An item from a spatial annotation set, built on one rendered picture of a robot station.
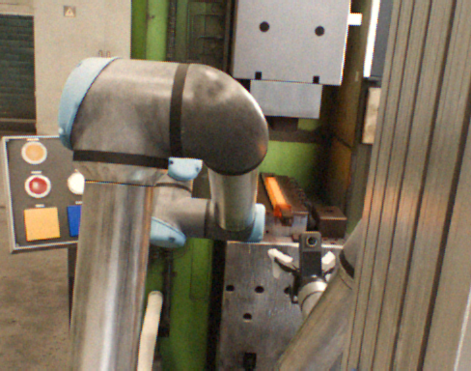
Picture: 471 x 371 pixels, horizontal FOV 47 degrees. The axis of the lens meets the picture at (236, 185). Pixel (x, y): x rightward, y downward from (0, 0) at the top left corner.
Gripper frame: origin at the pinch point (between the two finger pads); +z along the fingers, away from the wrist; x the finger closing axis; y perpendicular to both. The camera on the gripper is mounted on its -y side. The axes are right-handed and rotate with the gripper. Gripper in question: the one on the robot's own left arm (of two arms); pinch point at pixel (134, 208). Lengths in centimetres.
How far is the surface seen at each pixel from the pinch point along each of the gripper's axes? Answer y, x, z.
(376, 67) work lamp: 33, -74, -15
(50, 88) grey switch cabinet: 247, -77, 501
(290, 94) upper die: 26, -46, -10
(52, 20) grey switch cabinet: 313, -80, 461
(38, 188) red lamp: 8.8, 20.1, 9.9
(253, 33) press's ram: 42, -35, -13
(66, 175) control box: 11.9, 13.1, 10.3
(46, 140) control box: 21.2, 16.8, 10.3
